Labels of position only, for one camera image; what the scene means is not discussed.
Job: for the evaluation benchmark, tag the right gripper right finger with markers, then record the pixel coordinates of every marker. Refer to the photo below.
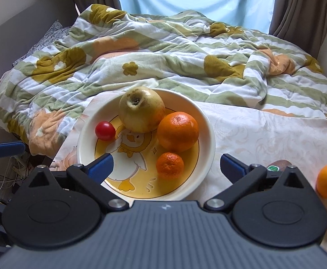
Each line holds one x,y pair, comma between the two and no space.
245,179

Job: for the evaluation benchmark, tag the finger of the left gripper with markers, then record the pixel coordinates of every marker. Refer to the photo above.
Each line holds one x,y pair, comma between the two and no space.
11,149

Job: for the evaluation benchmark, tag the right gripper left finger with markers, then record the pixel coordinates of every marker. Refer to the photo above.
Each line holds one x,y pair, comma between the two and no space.
90,177

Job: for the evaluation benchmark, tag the brown kiwi with sticker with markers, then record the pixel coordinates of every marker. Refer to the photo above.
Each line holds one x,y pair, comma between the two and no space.
279,165

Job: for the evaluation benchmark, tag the small bumpy mandarin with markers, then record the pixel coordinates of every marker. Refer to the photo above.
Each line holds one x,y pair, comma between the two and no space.
169,166

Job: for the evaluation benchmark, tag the white patterned tablecloth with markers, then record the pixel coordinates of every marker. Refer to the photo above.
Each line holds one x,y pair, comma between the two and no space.
254,136

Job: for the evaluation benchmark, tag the red cherry tomato in bowl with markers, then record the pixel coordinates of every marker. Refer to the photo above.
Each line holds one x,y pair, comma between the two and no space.
105,131

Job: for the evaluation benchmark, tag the cream duck pattern bowl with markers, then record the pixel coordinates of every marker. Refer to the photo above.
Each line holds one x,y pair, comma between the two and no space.
134,176

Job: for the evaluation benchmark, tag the striped floral quilt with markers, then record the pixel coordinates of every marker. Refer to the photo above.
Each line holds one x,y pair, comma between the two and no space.
107,49

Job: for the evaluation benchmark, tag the large orange in bowl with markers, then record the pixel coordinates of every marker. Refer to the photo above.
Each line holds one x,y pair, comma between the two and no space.
178,132

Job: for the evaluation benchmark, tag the yellow green pear apple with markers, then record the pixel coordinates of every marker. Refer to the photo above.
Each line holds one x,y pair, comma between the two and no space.
141,109

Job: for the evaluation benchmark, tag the grey headboard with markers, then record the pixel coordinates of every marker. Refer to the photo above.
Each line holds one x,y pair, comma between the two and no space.
22,31

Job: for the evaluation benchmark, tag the grey patterned pillow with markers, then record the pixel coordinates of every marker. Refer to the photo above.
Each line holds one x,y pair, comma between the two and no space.
54,33

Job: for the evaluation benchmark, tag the right brown curtain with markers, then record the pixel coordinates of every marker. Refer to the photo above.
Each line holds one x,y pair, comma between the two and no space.
301,22

